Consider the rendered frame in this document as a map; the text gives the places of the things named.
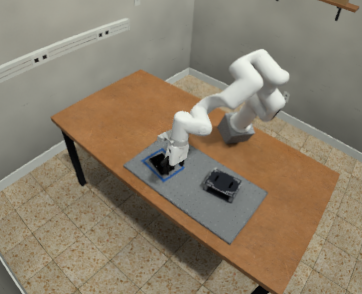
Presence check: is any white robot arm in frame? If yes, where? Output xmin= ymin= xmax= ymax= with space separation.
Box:
xmin=157 ymin=49 xmax=289 ymax=147

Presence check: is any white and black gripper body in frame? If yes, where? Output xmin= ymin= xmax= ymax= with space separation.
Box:
xmin=165 ymin=142 xmax=189 ymax=166

